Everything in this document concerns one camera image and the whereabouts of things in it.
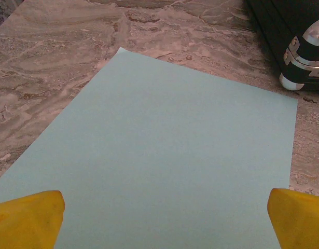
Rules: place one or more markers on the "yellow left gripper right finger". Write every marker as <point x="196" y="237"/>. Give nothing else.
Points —
<point x="299" y="223"/>

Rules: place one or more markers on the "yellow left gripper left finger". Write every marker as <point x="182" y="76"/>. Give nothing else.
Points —
<point x="27" y="220"/>

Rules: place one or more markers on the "light blue paper sheet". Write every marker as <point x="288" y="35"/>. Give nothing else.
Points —
<point x="161" y="142"/>

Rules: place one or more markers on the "black briefcase with metal corners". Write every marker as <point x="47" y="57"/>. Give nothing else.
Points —
<point x="283" y="31"/>

